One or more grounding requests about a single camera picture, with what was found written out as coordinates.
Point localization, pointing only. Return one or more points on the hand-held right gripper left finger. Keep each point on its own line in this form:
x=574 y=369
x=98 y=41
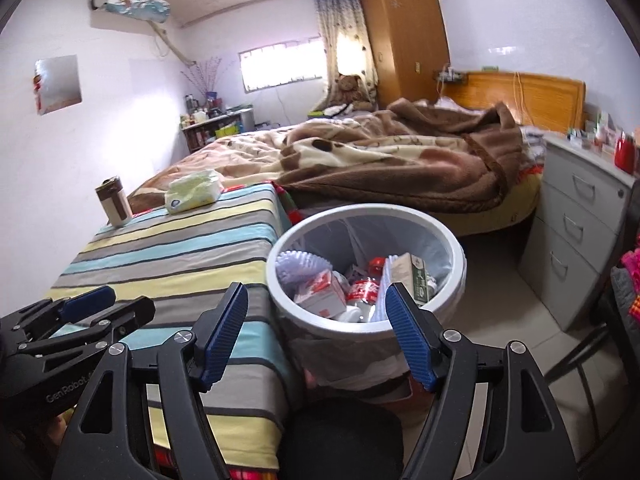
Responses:
x=220 y=335

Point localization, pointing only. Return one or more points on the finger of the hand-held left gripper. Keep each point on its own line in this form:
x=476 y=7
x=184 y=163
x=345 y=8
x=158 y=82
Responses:
x=125 y=312
x=85 y=301

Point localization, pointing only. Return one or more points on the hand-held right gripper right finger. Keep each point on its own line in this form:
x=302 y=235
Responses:
x=407 y=335

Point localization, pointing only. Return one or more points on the clear plastic bottle red label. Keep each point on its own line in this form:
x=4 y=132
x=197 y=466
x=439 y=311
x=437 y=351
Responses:
x=362 y=291

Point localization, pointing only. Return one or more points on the green white paper carton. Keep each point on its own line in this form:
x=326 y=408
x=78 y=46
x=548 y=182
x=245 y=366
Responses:
x=410 y=270

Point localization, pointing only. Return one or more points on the white round waste bin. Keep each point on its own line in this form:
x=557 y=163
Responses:
x=305 y=317

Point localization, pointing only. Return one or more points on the white red paper carton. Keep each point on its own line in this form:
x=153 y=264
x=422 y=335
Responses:
x=320 y=297

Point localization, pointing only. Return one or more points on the white foam net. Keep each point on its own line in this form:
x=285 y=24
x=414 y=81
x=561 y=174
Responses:
x=300 y=262

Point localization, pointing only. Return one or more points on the striped tablecloth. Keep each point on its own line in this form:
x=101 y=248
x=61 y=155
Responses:
x=175 y=250

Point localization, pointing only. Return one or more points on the brown white travel mug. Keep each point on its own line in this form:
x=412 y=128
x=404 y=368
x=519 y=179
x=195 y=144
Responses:
x=115 y=202

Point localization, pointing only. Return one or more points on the dark cloth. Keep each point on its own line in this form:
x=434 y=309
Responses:
x=345 y=440

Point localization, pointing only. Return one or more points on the green tissue pack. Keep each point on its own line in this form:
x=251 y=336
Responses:
x=195 y=192

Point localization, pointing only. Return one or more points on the brown patterned blanket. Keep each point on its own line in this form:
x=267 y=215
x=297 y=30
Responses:
x=400 y=160

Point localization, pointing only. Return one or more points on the cluttered storage shelf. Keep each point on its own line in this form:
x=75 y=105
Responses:
x=215 y=132

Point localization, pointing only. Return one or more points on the grey drawer cabinet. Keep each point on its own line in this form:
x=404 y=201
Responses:
x=575 y=220

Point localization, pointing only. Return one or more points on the black chair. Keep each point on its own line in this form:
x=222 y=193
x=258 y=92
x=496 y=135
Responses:
x=612 y=350

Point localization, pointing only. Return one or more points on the red hanging ornament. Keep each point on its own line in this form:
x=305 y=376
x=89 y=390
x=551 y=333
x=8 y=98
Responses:
x=37 y=92

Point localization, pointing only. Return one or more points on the grey cloth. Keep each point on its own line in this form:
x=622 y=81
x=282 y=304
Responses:
x=622 y=295

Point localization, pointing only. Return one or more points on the pink plaid cloth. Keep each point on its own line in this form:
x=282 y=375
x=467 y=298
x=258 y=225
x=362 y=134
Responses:
x=632 y=260

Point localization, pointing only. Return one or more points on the vase of dry branches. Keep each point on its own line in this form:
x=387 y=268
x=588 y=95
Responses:
x=207 y=80

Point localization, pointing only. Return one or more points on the brown teddy bear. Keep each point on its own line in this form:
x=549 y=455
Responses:
x=350 y=92

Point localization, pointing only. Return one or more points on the air conditioner pipe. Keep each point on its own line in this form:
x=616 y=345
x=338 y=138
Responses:
x=172 y=45

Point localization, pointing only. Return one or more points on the cluster of small boxes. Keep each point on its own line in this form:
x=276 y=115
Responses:
x=595 y=132

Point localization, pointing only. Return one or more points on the window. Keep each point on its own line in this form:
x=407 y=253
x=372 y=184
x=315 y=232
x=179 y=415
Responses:
x=280 y=65

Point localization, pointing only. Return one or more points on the wooden bed headboard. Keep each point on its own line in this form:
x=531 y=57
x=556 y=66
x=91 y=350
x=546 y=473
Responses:
x=545 y=95

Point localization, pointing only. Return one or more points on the red mug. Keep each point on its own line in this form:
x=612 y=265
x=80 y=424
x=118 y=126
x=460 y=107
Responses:
x=625 y=155

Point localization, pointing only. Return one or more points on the wooden wardrobe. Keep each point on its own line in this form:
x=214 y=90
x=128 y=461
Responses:
x=405 y=35

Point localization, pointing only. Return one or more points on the patterned curtain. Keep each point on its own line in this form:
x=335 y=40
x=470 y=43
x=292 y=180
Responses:
x=345 y=25

